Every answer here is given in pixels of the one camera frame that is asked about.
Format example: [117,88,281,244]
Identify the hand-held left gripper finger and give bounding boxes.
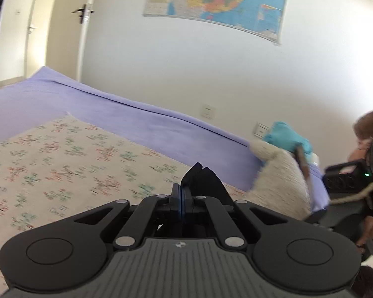
[181,184,288,251]
[71,183,182,251]

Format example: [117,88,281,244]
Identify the black pants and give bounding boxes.
[155,161,238,239]

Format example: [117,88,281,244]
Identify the person's head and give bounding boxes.
[348,106,373,187]

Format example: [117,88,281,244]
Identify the white plush toy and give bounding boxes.
[245,121,321,221]

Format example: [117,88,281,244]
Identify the purple bed sheet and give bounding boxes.
[0,66,325,212]

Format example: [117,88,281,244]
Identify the floral printed bed mat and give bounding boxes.
[0,113,246,295]

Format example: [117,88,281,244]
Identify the white wall socket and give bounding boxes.
[202,104,216,120]
[253,122,270,139]

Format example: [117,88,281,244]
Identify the colourful wall map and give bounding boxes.
[143,0,292,44]

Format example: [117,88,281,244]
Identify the cream door with black handle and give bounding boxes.
[45,0,97,81]

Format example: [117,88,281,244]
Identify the black door handle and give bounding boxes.
[71,4,95,24]

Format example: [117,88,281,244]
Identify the cream door with silver handle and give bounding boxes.
[23,0,60,79]

